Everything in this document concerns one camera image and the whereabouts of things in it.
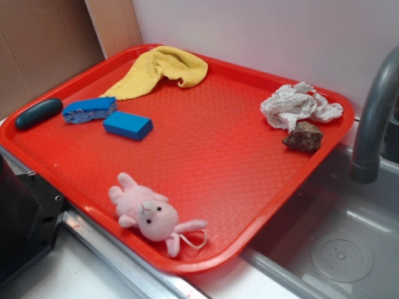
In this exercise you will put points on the red plastic tray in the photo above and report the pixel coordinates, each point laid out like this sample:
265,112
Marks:
211,152

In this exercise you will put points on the pink plush bunny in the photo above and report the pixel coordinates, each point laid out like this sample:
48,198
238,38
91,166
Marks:
140,207

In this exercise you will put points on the brown cardboard panel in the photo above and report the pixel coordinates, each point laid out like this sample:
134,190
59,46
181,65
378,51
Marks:
45,43

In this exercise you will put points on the blue sponge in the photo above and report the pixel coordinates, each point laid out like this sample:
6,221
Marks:
88,110

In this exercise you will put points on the blue rectangular block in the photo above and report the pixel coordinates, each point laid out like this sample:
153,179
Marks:
128,125

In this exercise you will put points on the grey faucet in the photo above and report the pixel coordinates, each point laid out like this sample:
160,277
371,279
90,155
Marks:
377,133

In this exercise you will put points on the dark teal oval object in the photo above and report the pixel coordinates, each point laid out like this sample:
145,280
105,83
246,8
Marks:
38,113

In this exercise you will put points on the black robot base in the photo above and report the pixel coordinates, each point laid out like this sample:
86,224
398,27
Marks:
31,212

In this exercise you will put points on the yellow cloth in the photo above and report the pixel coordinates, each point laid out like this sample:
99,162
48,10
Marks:
149,68

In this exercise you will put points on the crumpled white paper towel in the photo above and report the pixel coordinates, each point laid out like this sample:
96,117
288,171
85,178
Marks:
292,103

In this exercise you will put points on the grey sink basin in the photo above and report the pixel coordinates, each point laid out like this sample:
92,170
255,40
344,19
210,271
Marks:
334,238

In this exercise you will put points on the brown rock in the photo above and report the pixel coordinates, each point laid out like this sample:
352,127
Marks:
306,137

